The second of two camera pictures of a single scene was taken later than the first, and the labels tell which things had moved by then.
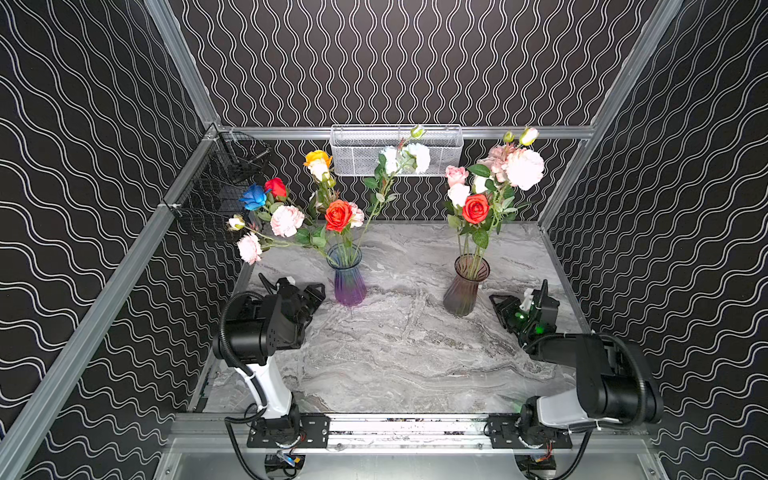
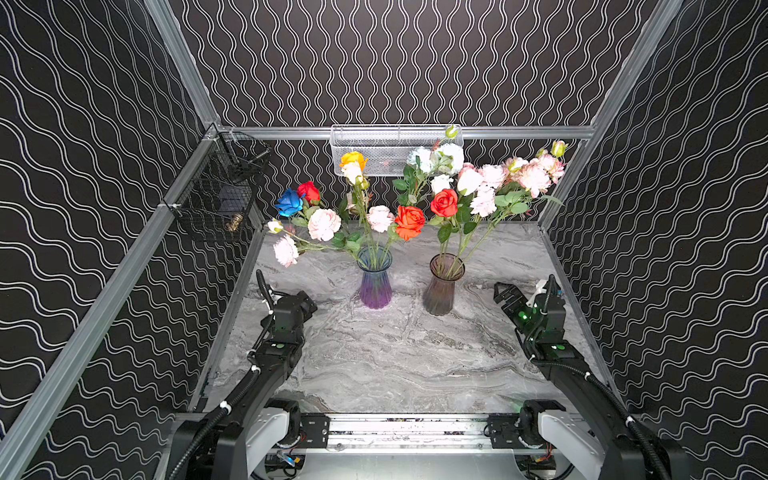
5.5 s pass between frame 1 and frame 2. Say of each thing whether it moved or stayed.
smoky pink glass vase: moved
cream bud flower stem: moved
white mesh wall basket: stayed
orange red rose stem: moved
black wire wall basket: stayed
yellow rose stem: moved
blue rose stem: moved
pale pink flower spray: moved
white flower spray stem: moved
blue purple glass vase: moved
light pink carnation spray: moved
